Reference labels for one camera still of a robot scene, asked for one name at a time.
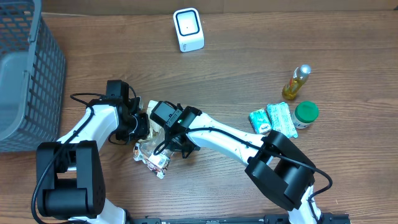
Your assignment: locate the brown Pantree snack pouch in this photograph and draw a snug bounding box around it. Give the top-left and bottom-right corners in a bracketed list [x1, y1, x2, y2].
[133, 119, 173, 179]

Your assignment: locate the teal white carton pack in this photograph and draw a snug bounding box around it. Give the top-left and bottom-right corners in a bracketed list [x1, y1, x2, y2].
[249, 108, 272, 134]

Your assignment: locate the teal white packet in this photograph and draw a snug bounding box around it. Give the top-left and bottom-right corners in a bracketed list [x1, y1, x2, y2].
[266, 102, 298, 138]

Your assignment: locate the green white round jar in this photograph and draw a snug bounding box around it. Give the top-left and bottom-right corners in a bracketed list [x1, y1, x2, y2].
[292, 101, 319, 129]

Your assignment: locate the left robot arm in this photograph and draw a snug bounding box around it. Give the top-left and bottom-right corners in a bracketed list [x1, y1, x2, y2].
[30, 80, 149, 223]

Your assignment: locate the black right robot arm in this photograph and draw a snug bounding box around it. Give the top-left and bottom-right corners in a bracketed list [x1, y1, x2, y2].
[150, 101, 321, 223]

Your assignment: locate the grey plastic mesh basket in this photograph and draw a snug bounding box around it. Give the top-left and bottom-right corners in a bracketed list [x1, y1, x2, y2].
[1, 0, 67, 152]

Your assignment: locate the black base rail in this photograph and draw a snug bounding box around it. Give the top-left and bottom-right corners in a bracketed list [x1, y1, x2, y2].
[127, 213, 351, 224]

